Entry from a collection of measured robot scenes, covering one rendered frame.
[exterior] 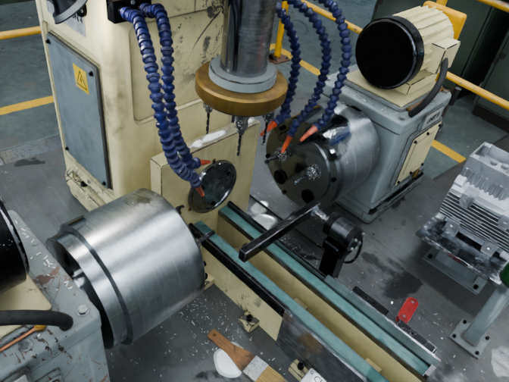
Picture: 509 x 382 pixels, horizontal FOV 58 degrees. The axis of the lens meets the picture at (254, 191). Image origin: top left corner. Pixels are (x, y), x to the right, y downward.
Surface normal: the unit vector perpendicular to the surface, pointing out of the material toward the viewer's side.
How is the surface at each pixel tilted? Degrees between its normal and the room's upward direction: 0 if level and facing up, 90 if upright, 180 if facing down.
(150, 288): 62
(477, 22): 90
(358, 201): 90
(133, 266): 39
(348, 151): 47
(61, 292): 0
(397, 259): 0
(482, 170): 90
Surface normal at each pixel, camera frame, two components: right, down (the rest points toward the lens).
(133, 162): 0.71, 0.52
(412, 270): 0.12, -0.75
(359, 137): 0.57, -0.19
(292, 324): -0.70, 0.40
